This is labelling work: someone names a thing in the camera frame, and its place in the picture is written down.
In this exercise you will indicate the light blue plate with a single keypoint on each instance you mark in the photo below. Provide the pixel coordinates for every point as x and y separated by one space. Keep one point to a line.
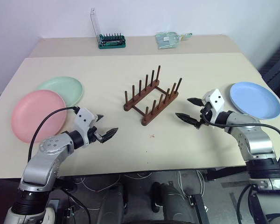
254 98

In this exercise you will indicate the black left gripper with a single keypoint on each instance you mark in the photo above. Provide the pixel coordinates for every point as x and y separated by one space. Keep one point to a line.
92 135

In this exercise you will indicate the dark rounded shape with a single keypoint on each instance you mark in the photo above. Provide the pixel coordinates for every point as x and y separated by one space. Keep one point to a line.
113 205
172 203

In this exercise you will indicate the light green plate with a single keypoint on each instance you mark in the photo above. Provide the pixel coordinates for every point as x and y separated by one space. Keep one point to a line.
65 89

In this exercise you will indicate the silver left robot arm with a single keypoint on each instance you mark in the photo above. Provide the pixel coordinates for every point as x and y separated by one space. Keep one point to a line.
43 161

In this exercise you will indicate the pink red plate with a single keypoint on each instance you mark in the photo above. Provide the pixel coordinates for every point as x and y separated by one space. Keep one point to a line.
35 114

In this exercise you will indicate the black table frame bar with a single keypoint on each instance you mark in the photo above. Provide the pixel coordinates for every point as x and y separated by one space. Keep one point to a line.
226 173

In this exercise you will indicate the green screwdriver bit set case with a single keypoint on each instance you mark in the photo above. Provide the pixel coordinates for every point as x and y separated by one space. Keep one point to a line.
112 42

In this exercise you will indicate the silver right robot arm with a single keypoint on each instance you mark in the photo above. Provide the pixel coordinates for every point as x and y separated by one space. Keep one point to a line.
254 137

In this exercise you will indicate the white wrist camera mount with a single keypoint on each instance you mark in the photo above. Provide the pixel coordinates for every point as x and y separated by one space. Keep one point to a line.
82 117
217 99

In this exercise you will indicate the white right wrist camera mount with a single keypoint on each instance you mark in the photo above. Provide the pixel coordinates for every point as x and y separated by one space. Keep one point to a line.
217 99

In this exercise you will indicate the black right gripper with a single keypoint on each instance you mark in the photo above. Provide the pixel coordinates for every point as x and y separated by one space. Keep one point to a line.
206 114

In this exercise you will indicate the black metal bracket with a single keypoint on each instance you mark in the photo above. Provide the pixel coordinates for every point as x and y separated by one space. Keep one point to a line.
198 205

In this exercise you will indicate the wooden dish rack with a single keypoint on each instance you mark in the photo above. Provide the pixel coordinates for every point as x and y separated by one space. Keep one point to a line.
151 98

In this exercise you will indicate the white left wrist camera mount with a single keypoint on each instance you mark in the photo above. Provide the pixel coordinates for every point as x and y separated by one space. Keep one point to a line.
82 117

